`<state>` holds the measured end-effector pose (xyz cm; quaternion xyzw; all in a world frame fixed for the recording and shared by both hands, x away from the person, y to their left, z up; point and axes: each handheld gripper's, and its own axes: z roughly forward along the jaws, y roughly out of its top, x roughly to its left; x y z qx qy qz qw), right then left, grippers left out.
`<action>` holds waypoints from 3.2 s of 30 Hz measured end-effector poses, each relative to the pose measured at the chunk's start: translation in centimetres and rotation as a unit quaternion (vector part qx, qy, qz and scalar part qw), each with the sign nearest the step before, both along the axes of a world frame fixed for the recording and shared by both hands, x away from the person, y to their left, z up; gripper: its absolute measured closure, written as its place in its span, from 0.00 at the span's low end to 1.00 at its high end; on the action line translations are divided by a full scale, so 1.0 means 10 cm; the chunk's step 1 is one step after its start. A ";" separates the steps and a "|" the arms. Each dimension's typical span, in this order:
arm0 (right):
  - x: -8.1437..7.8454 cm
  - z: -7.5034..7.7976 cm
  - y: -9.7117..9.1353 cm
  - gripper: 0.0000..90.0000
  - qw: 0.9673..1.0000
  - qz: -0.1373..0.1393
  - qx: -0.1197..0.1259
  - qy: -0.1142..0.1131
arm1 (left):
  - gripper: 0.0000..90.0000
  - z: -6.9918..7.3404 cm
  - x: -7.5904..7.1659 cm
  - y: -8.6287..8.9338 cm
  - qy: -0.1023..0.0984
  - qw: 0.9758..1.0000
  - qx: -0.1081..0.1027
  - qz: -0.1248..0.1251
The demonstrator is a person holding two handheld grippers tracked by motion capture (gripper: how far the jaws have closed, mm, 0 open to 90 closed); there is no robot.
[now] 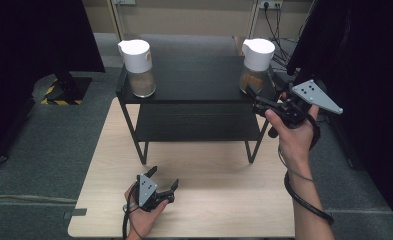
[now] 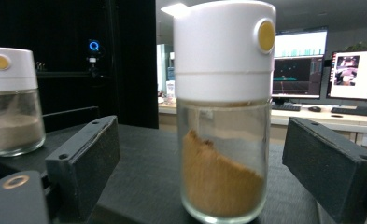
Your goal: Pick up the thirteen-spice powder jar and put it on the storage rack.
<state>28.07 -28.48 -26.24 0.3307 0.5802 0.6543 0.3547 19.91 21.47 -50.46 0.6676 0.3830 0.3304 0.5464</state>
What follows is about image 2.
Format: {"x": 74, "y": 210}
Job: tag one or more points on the green potted plant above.
{"x": 358, "y": 46}

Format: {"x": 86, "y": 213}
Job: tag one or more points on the black computer mouse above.
{"x": 315, "y": 109}

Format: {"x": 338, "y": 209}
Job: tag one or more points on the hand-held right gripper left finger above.
{"x": 84, "y": 168}

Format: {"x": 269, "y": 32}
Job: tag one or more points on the small white box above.
{"x": 171, "y": 89}

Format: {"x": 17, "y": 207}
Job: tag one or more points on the black keyboard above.
{"x": 286, "y": 107}
{"x": 355, "y": 111}

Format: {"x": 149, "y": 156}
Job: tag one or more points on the black computer monitor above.
{"x": 301, "y": 43}
{"x": 296, "y": 77}
{"x": 364, "y": 77}

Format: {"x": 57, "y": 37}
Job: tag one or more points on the brown powder spice jar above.
{"x": 221, "y": 62}

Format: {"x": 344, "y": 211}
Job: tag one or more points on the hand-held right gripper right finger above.
{"x": 324, "y": 168}

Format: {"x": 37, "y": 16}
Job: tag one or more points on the grey powder spice jar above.
{"x": 10, "y": 77}

